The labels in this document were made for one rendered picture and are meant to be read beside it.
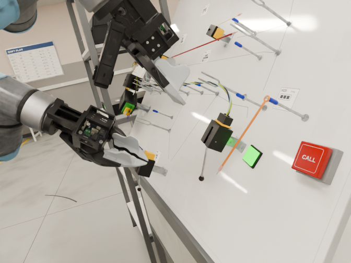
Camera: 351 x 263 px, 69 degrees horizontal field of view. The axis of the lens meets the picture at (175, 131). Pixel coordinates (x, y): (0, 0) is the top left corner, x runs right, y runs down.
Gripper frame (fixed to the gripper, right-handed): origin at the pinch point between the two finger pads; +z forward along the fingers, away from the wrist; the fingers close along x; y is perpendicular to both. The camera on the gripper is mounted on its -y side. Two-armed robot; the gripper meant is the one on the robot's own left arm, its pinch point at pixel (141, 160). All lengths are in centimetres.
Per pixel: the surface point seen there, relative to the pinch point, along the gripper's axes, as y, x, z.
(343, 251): 1, 0, 52
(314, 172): 22.7, 1.0, 24.0
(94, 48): -56, 68, -44
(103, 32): -57, 82, -46
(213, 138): 6.6, 9.1, 12.0
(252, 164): 7.8, 6.7, 21.6
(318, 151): 24.0, 4.2, 23.5
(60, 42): -546, 434, -319
